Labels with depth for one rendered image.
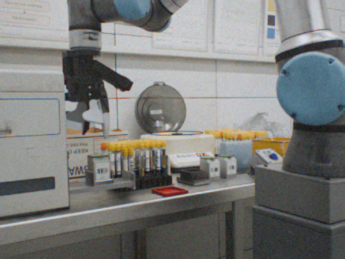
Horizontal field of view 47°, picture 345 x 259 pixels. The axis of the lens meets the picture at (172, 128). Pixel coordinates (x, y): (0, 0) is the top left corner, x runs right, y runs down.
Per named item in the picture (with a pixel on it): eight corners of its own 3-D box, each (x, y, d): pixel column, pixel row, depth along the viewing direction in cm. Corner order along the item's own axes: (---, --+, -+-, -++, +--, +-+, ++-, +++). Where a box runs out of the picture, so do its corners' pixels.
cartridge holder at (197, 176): (194, 186, 107) (194, 173, 107) (175, 181, 115) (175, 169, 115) (209, 183, 110) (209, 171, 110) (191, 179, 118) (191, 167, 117)
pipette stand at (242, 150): (229, 175, 124) (229, 143, 124) (217, 172, 130) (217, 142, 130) (255, 172, 128) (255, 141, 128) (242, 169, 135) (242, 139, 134)
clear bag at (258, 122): (255, 155, 172) (254, 112, 171) (222, 153, 184) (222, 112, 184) (283, 149, 191) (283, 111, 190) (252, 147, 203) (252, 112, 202)
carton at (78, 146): (53, 186, 113) (51, 132, 112) (30, 173, 137) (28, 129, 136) (131, 176, 126) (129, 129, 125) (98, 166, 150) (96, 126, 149)
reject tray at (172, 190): (165, 196, 95) (165, 193, 95) (151, 192, 101) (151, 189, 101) (188, 193, 99) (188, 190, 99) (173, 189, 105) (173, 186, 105)
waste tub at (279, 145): (283, 172, 127) (283, 141, 126) (251, 167, 138) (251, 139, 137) (307, 167, 135) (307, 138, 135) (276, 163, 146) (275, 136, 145)
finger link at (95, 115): (85, 139, 84) (75, 105, 88) (111, 138, 88) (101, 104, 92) (89, 132, 82) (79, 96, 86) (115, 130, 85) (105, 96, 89)
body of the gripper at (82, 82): (61, 103, 92) (58, 52, 92) (95, 103, 97) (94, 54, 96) (71, 103, 86) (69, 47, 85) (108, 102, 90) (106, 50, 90)
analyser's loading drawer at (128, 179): (51, 201, 85) (49, 177, 84) (42, 196, 90) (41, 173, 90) (135, 189, 95) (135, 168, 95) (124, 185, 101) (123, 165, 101)
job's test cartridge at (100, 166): (95, 185, 91) (94, 158, 90) (87, 182, 95) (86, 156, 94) (111, 183, 93) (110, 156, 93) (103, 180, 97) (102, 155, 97)
